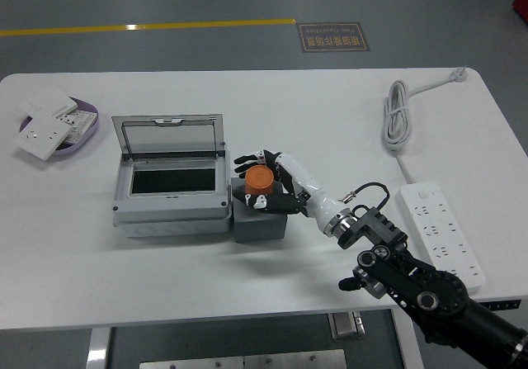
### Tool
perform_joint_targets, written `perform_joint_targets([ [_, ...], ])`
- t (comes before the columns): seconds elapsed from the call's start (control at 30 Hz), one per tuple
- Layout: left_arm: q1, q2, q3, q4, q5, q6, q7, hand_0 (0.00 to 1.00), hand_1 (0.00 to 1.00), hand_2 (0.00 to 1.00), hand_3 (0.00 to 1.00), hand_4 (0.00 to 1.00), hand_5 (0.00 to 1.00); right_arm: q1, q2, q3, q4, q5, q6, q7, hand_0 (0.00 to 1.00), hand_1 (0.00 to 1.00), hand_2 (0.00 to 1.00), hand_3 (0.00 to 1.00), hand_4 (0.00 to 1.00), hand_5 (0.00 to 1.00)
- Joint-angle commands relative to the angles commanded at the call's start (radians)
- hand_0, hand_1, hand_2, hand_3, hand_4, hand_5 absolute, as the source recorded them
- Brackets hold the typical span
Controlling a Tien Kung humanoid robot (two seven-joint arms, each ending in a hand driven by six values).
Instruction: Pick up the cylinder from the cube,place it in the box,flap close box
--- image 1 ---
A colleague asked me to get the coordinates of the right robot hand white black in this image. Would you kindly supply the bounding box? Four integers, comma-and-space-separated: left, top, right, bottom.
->
233, 149, 346, 227

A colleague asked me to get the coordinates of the orange cylinder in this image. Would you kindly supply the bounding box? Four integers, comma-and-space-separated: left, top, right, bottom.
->
243, 165, 276, 197

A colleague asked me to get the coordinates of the grey electrical box tinted lid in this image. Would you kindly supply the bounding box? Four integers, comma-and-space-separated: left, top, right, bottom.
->
111, 114, 233, 239

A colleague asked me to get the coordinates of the grey cube with round hole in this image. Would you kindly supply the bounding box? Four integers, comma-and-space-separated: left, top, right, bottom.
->
230, 177, 289, 245

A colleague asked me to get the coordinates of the grey control box under table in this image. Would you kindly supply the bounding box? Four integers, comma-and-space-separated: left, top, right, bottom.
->
328, 310, 366, 340

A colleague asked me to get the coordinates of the white power strip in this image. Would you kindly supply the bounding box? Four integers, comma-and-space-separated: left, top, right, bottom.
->
394, 182, 487, 291

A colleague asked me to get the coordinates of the brown floor sign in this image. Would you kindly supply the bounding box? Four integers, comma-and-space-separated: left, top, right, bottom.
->
296, 21, 371, 54

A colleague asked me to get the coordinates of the white table leg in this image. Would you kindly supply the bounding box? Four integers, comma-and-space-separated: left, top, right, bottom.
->
85, 327, 112, 369
389, 309, 426, 369

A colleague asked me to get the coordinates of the purple tray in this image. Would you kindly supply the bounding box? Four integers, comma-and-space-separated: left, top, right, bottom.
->
19, 96, 101, 163

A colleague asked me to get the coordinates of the white printed socket panel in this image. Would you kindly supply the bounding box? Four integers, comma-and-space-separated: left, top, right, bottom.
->
53, 111, 99, 145

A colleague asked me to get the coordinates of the red object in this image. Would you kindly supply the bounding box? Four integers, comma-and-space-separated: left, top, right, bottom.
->
511, 0, 528, 26

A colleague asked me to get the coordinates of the white power cord with plug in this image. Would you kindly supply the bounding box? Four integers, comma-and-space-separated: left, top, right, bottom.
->
383, 66, 469, 187

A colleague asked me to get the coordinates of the metal base plate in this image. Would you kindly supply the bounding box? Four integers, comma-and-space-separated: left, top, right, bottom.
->
139, 348, 347, 369

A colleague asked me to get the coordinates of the white wall socket panel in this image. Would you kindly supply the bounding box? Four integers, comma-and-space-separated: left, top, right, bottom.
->
12, 111, 72, 162

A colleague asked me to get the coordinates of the white wall switch panel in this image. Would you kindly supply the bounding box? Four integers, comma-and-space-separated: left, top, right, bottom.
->
18, 85, 79, 118

